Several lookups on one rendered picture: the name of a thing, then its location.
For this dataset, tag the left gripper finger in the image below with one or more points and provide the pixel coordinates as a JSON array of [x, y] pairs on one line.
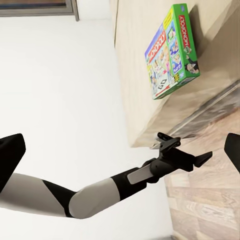
[[198, 161], [167, 145]]

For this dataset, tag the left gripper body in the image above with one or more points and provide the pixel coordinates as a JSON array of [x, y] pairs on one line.
[[166, 166]]

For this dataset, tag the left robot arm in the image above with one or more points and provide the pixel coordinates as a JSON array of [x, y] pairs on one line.
[[29, 194]]

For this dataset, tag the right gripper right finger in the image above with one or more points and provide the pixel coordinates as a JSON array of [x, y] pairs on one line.
[[232, 149]]

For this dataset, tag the bed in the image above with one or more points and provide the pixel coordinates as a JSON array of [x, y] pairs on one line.
[[215, 27]]

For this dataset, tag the board game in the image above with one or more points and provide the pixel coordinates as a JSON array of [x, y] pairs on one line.
[[171, 56]]

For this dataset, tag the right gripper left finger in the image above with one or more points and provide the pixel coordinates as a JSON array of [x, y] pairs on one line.
[[12, 150]]

